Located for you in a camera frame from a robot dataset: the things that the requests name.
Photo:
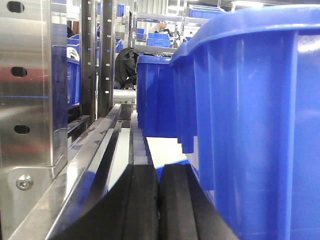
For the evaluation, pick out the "stainless steel rack rail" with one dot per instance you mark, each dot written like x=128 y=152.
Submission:
x=56 y=198

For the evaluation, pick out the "blue bin on left shelf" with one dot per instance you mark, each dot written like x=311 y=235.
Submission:
x=73 y=70

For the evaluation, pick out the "stainless steel rack post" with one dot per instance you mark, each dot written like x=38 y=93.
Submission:
x=33 y=104

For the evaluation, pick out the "black jacket on chair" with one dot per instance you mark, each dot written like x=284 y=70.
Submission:
x=125 y=68

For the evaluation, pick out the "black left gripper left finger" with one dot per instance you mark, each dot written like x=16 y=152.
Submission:
x=129 y=211

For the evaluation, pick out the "white roller track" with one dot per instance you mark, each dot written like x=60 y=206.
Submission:
x=139 y=151

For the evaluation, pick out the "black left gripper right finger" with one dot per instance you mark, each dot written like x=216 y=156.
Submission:
x=186 y=213

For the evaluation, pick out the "blue plastic bin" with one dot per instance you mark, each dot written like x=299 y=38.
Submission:
x=156 y=107
x=256 y=78

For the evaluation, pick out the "perforated steel upright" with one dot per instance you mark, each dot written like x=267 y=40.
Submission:
x=97 y=57

